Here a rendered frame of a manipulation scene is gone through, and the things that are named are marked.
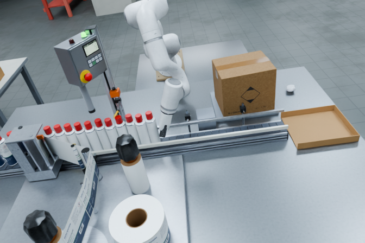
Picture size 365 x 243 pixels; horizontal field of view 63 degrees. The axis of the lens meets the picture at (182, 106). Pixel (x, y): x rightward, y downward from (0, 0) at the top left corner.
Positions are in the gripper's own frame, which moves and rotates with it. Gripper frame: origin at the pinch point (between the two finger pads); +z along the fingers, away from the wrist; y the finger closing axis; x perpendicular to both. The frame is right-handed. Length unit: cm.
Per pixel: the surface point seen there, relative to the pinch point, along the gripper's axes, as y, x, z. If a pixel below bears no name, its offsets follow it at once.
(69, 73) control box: -2, -47, -26
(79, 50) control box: -3, -43, -38
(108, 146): 2.0, -26.6, 12.1
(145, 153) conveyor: 5.5, -7.0, 10.5
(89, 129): 2.1, -36.6, 2.1
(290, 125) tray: -5, 68, -13
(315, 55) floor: -225, 204, 26
